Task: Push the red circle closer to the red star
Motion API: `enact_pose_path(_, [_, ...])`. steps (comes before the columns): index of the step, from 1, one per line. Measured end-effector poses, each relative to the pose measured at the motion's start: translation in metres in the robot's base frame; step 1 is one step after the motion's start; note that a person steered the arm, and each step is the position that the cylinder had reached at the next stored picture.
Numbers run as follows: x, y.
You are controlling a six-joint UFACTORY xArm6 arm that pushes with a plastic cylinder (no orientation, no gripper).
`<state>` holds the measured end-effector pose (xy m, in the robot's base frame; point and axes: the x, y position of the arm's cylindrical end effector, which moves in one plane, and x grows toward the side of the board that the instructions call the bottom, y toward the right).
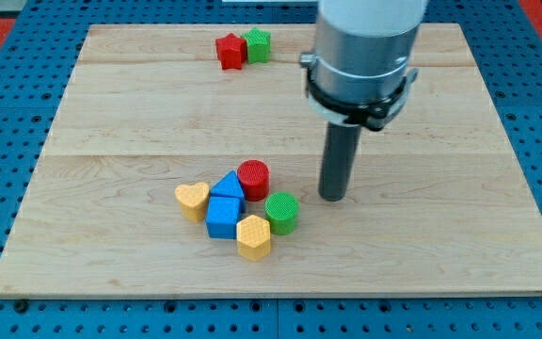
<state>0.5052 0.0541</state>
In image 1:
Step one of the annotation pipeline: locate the black white tool mount clamp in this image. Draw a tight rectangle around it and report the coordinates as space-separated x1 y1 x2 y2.
299 52 419 132

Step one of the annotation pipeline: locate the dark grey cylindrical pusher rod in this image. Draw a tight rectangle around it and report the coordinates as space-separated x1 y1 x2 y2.
318 123 360 202

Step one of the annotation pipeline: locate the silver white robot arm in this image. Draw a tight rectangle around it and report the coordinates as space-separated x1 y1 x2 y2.
299 0 428 202

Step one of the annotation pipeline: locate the green star block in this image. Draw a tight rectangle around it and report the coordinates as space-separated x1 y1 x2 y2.
242 27 271 64

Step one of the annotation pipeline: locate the red star block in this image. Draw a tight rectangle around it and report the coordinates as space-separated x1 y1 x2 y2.
215 33 247 70

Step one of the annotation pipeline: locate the green cylinder block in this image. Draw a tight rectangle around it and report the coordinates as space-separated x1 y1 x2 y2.
264 192 299 235

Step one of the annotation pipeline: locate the red cylinder block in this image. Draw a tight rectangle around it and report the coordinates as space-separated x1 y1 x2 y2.
237 159 270 202

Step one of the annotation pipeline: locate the light wooden board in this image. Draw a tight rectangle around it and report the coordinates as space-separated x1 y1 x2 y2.
0 24 542 299

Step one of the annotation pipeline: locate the blue triangle block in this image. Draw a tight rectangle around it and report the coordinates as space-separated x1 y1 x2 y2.
211 170 246 213

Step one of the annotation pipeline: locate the yellow hexagon block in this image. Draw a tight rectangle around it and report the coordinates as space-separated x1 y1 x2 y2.
236 215 271 261

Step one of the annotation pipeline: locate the blue cube block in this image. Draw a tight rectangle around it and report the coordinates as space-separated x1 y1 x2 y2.
205 196 241 239

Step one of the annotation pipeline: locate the yellow heart block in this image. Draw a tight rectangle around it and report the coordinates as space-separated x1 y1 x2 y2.
174 182 210 222

